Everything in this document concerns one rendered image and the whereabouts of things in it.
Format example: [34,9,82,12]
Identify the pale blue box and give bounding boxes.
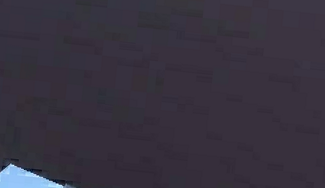
[0,162,110,188]

